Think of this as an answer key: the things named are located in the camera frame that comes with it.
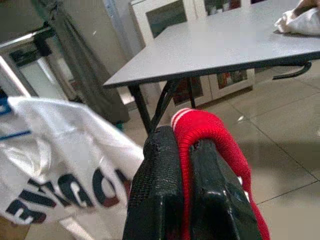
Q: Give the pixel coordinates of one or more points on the grey curtain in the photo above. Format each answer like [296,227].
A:
[87,62]

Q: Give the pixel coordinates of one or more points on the black clothes rack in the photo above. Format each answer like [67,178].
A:
[42,45]

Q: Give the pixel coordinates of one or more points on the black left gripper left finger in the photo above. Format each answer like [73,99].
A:
[155,187]

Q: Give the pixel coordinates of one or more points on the white printed hanging shirt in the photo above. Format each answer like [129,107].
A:
[62,140]

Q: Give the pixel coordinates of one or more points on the red shirt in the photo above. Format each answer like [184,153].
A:
[212,127]

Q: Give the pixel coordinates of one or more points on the crumpled white garment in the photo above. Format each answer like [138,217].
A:
[300,22]

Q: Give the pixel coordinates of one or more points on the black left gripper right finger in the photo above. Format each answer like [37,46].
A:
[220,205]

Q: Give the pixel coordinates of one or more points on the white glass-door cabinet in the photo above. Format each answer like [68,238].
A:
[160,15]

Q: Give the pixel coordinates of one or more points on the white folding table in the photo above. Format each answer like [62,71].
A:
[212,45]

